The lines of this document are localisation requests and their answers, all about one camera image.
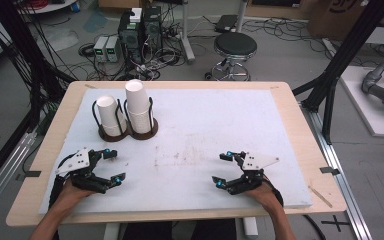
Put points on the light wooden table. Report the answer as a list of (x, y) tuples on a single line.
[(313, 133)]

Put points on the white desk leg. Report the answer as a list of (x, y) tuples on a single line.
[(187, 36)]

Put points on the thin wooden stick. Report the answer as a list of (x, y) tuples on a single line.
[(320, 196)]

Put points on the black tape piece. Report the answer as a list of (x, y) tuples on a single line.
[(330, 170), (30, 174)]

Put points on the black computer tower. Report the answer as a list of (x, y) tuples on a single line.
[(152, 28), (130, 40)]

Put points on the white platform board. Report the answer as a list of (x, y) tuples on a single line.
[(363, 110)]

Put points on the flat black box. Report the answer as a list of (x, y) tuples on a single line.
[(226, 23)]

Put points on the small white box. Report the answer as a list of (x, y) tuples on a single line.
[(135, 15)]

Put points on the person's right hand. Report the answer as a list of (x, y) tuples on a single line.
[(263, 196)]

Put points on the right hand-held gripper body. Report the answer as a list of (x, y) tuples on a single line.
[(253, 163)]

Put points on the black round stool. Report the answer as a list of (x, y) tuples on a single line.
[(235, 45)]

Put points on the tall stack of white cups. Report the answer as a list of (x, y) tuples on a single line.
[(138, 103)]

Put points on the black frame post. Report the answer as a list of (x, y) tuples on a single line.
[(346, 50)]

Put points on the cardboard box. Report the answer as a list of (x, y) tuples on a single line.
[(333, 18)]

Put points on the dark double cup rack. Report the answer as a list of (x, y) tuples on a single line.
[(146, 133)]

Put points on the aluminium rail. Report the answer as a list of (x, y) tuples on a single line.
[(333, 160), (6, 173)]

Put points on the short stack of white cups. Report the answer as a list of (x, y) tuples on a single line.
[(109, 115)]

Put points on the black tape cross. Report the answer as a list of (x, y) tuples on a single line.
[(336, 223)]

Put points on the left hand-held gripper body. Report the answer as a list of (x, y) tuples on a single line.
[(76, 161)]

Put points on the grey power supply unit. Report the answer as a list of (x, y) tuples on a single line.
[(112, 49), (100, 48)]

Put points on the person's left hand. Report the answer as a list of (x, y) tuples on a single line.
[(71, 195)]

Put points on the white foam mat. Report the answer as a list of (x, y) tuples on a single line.
[(196, 133)]

